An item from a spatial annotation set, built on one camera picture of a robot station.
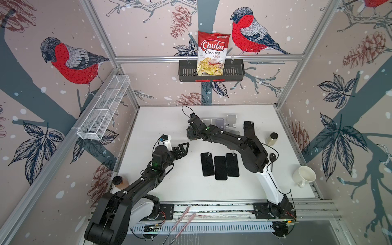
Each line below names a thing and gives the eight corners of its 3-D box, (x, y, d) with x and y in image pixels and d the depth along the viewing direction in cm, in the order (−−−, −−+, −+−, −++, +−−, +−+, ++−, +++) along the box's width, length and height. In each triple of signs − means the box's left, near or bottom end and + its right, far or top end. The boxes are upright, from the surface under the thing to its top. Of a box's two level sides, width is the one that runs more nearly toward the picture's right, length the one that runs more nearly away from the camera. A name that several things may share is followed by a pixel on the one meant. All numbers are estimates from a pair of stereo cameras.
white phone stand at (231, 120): (226, 129, 106) (228, 122, 100) (225, 121, 110) (226, 114, 104) (235, 129, 106) (238, 122, 100) (234, 121, 110) (236, 114, 104)
